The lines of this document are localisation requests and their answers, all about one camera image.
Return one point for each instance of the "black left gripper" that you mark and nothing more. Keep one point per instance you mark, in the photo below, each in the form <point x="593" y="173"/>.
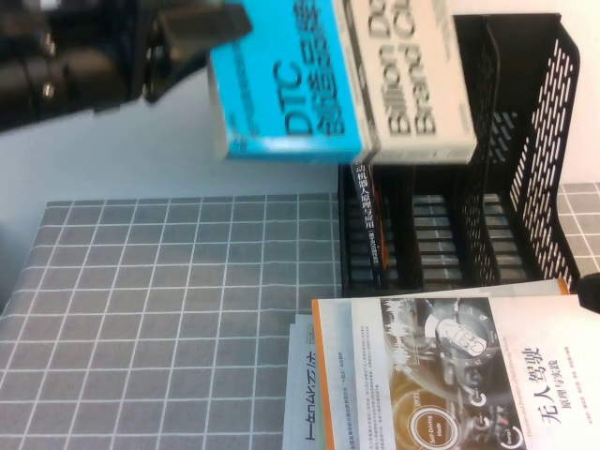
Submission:
<point x="159" y="70"/>

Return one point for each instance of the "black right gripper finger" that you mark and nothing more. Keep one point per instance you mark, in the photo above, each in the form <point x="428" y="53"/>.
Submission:
<point x="591" y="293"/>

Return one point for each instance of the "blue DTC book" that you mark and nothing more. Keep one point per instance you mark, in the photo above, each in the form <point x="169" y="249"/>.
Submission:
<point x="281" y="70"/>

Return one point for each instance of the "white Brand Club book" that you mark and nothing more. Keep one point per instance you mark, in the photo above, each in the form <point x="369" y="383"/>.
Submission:
<point x="412" y="70"/>

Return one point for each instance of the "orange edged book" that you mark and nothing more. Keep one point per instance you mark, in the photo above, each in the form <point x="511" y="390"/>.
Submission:
<point x="539" y="287"/>

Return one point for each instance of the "black perforated book stand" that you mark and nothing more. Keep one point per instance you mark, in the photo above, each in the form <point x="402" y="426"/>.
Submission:
<point x="539" y="187"/>

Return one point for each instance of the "self-driving book with dashboard cover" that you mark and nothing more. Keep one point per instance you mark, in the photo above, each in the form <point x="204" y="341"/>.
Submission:
<point x="445" y="375"/>

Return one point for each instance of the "black spine robotics book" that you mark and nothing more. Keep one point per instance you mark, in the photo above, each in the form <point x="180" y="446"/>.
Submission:
<point x="368" y="211"/>

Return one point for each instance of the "white book with black glyphs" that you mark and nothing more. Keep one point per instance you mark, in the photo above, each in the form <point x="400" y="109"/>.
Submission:
<point x="300" y="384"/>

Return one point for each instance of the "grey checkered tablecloth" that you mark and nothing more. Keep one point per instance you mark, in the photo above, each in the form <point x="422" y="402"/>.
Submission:
<point x="187" y="281"/>

